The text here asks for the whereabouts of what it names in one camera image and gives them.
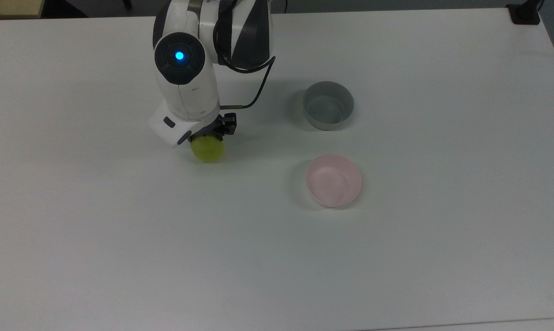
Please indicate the black camera clamp mount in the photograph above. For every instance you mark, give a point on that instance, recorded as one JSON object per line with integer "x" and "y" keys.
{"x": 525, "y": 16}

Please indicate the grey plastic bowl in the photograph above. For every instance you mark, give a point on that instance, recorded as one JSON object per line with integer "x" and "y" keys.
{"x": 327, "y": 105}

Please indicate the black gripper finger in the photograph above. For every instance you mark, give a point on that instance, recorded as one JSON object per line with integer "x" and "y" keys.
{"x": 231, "y": 125}

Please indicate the light wooden board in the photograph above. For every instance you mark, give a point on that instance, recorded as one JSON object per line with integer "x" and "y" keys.
{"x": 10, "y": 7}

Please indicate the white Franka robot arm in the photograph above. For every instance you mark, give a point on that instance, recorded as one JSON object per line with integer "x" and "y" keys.
{"x": 185, "y": 92}

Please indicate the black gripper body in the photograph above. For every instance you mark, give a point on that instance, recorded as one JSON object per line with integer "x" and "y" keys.
{"x": 218, "y": 128}

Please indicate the green pear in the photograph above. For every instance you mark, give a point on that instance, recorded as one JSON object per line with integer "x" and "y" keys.
{"x": 208, "y": 151}

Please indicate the pink plastic bowl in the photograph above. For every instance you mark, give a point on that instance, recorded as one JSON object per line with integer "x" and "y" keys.
{"x": 334, "y": 181}

